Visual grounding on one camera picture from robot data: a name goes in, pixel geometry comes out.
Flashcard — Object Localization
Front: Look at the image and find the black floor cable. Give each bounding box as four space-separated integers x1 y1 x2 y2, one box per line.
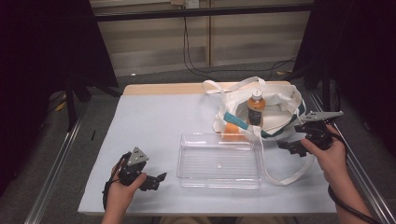
199 56 297 81

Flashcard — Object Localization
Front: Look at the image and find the clear plastic tray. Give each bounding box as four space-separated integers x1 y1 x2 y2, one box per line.
176 132 266 190

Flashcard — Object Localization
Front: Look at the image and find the black hanging cable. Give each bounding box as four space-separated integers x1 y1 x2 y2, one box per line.
182 15 219 82

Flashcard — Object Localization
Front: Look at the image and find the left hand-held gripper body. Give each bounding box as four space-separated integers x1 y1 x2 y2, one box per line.
117 147 150 188

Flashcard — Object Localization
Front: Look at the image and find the person's right hand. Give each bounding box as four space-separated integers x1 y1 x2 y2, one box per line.
300 124 348 189

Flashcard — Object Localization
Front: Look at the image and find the pale blue table mat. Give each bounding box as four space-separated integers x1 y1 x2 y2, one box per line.
78 92 338 217

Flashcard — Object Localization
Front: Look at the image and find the black curtain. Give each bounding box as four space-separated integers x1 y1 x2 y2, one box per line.
291 0 396 158
0 0 120 198

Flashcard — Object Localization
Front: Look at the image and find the white canvas tote bag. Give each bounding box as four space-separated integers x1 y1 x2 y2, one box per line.
201 76 316 187

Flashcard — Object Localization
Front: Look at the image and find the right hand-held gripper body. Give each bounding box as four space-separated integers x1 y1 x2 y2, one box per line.
293 110 345 151

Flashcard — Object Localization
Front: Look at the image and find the metal floor rail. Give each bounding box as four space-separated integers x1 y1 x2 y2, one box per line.
23 101 90 224
307 89 396 224

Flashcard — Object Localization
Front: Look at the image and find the person's left hand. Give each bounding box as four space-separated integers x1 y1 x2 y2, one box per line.
105 167 148 217

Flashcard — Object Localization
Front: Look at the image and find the black horizontal bar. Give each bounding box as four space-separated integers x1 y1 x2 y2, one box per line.
92 3 315 22

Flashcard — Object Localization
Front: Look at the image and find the black stand leg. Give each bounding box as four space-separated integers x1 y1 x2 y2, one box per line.
63 76 93 133

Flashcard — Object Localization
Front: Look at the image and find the right hand-held gripper black cable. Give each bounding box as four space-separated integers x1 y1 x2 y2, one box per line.
324 122 385 224

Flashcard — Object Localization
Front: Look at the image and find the hand-held gripper black cable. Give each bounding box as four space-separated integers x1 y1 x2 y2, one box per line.
101 151 133 211
324 122 385 224

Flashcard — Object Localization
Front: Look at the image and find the orange drink bottle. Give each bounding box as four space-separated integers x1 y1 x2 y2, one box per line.
246 89 267 127

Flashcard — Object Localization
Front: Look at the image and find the left hand-held gripper black cable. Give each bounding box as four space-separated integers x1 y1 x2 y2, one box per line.
101 151 133 211

